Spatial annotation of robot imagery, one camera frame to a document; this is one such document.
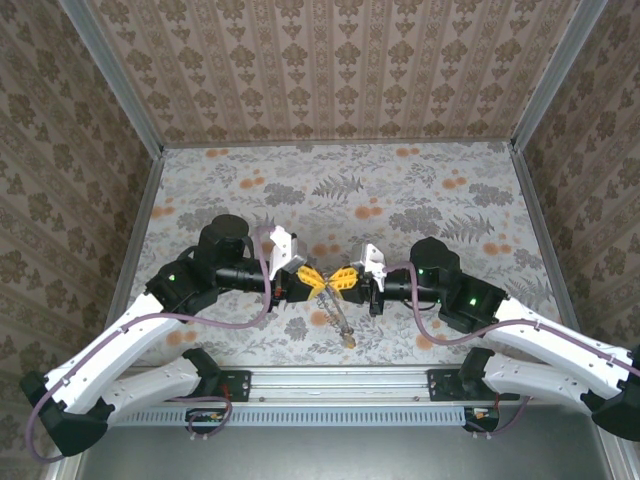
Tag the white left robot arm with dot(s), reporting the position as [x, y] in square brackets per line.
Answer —
[150, 385]

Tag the aluminium table edge rail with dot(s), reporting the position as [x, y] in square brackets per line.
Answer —
[135, 250]
[542, 235]

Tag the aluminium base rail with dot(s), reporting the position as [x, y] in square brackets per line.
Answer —
[340, 385]

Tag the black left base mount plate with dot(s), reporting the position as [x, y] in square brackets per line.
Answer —
[236, 385]

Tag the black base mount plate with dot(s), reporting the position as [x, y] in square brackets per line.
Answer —
[236, 385]
[445, 385]

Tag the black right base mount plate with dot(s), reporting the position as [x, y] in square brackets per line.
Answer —
[445, 385]

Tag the aluminium frame post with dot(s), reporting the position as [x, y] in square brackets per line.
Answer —
[555, 75]
[115, 75]

